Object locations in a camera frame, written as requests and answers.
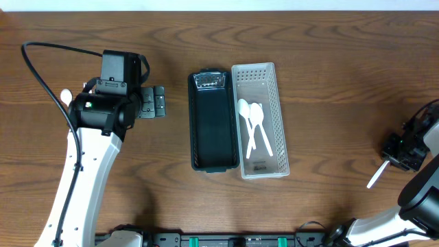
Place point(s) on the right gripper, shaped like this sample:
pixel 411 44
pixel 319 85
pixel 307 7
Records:
pixel 389 151

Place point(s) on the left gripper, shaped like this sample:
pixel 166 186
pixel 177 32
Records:
pixel 153 101

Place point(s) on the white plastic spoon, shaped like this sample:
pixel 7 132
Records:
pixel 256 119
pixel 377 174
pixel 244 111
pixel 251 143

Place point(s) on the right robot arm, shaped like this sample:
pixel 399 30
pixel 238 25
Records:
pixel 416 215

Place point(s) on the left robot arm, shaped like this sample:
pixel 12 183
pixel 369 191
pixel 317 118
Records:
pixel 100 116

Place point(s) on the dark green plastic basket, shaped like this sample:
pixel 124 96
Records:
pixel 212 121

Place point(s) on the white spoon on left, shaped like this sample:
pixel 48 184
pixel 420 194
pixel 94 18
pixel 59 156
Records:
pixel 66 96

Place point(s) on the clear white plastic basket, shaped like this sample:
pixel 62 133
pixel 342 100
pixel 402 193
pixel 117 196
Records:
pixel 256 83

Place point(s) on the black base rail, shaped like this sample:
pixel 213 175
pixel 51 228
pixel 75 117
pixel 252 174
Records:
pixel 173 239

